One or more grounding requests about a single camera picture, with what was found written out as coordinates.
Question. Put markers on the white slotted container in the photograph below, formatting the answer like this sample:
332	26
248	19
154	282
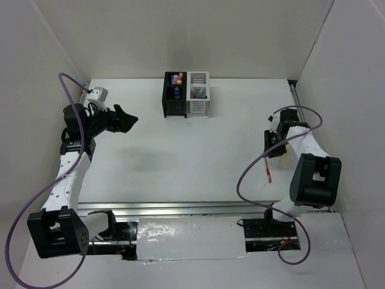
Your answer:
198	106

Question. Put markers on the teal blue pen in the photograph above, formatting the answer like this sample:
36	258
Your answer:
200	92

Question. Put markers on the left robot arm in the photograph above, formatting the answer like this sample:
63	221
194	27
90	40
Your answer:
56	229

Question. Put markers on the clear spray bottle blue cap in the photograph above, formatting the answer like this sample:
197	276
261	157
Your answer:
177	93

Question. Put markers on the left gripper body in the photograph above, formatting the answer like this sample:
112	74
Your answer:
103	121

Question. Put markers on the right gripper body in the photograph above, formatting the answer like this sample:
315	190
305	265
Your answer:
275	139

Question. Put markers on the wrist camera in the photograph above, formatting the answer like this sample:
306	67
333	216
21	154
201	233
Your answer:
274	121
98	96

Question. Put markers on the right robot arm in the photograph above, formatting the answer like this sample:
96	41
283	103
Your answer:
316	177

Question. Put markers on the aluminium front rail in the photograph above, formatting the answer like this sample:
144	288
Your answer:
135	210

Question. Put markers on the pink purple highlighter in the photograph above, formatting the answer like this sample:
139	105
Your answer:
174	79

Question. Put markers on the white foil cover panel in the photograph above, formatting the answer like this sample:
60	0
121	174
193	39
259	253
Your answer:
190	238

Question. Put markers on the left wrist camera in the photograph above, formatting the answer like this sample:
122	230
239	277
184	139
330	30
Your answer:
98	96

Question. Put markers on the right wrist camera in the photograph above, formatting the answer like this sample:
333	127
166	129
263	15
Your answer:
274	121

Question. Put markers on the black slotted container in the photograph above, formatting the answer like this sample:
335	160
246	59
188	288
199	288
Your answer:
170	105

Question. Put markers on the left side rail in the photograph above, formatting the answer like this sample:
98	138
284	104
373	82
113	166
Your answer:
83	94

